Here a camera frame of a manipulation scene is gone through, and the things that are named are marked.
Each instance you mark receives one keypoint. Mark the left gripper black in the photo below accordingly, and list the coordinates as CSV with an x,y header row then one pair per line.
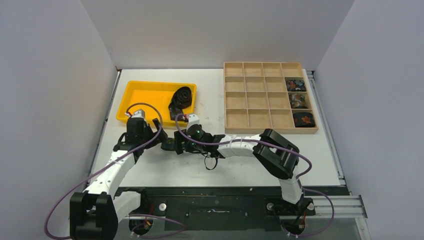
x,y
161,137

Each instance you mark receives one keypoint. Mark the rolled tie middle slot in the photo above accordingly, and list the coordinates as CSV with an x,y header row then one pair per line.
x,y
298,101

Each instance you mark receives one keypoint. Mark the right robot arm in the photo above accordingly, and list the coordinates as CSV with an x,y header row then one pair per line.
x,y
275,153

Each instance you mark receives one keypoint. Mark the yellow plastic tray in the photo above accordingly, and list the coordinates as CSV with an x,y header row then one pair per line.
x,y
157,94

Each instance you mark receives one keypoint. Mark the blue yellow floral tie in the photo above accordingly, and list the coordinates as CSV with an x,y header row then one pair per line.
x,y
169,145

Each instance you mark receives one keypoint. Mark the rolled tie bottom slot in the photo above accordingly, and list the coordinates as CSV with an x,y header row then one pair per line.
x,y
304,119

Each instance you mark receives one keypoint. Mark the rolled tie top slot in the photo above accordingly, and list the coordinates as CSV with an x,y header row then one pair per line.
x,y
295,85

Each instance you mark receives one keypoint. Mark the wooden compartment box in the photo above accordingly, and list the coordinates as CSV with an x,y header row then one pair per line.
x,y
256,97

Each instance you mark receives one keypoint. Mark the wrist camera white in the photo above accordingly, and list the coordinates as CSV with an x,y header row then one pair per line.
x,y
137,114
191,119

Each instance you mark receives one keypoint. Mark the rolled tie slot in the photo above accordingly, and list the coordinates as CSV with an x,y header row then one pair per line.
x,y
295,85
304,119
298,101

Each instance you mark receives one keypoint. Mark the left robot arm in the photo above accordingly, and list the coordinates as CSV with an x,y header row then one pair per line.
x,y
96,212

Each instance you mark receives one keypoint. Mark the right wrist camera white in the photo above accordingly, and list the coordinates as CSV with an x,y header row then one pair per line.
x,y
191,119

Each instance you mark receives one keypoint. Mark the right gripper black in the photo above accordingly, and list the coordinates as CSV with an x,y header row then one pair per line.
x,y
180,142

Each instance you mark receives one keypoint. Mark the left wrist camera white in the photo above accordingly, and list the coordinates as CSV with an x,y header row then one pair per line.
x,y
137,114

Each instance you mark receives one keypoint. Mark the black patterned tie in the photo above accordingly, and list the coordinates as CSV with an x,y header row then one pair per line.
x,y
180,100

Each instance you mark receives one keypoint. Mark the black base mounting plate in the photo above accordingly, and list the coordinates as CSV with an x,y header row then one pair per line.
x,y
221,208

